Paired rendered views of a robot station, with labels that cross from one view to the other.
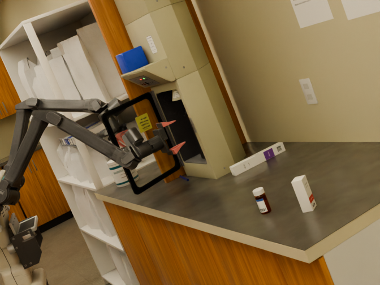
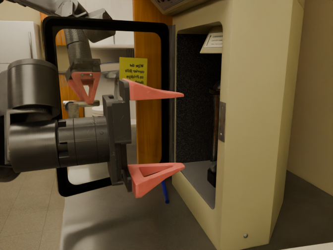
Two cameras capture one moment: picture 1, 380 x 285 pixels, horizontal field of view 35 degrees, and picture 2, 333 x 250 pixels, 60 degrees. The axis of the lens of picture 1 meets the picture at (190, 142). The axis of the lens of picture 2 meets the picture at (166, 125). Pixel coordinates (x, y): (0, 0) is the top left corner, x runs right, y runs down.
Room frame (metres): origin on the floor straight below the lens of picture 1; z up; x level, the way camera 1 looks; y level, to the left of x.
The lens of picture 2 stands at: (2.11, 0.00, 1.32)
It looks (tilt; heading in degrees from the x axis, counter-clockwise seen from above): 14 degrees down; 7
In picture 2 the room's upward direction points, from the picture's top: straight up
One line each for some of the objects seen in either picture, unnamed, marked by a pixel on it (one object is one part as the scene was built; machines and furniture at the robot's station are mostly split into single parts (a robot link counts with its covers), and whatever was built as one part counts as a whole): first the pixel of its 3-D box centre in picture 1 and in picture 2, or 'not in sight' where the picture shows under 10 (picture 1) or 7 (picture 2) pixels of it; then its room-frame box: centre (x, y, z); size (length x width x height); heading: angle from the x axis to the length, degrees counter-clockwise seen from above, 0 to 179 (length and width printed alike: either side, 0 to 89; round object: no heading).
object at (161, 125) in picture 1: (167, 128); (147, 107); (2.46, 0.06, 1.25); 0.09 x 0.07 x 0.07; 113
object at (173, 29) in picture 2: (167, 129); (170, 101); (2.87, 0.08, 1.19); 0.03 x 0.02 x 0.39; 23
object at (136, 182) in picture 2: (174, 143); (149, 160); (2.46, 0.06, 1.18); 0.09 x 0.07 x 0.07; 113
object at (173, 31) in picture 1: (192, 90); (246, 49); (2.79, -0.10, 1.32); 0.32 x 0.25 x 0.77; 23
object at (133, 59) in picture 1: (132, 60); not in sight; (2.80, 0.10, 1.55); 0.10 x 0.10 x 0.09; 23
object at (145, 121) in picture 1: (142, 142); (116, 106); (2.78, 0.20, 1.19); 0.30 x 0.01 x 0.40; 130
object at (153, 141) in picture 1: (156, 143); (91, 140); (2.43, 0.13, 1.21); 0.07 x 0.07 x 0.10; 23
